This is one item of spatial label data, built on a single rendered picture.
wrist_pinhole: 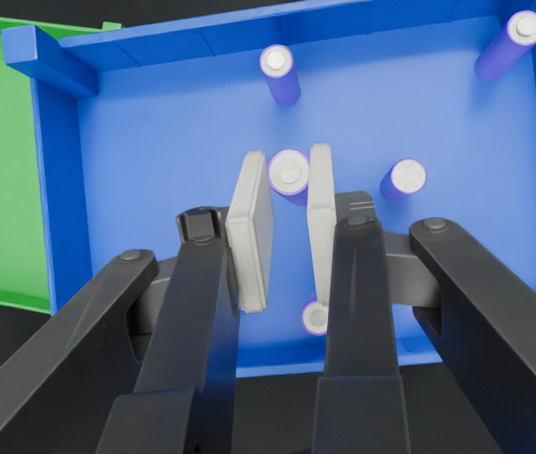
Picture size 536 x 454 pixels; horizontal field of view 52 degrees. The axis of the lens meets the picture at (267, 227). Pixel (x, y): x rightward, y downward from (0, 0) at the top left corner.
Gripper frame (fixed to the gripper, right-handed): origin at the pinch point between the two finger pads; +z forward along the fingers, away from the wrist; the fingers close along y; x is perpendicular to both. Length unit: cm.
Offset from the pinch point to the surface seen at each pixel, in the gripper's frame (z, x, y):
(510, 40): 12.7, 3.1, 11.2
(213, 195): 16.0, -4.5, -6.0
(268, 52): 13.1, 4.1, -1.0
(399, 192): 9.7, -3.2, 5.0
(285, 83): 13.6, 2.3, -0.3
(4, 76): 46, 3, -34
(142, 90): 19.2, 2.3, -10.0
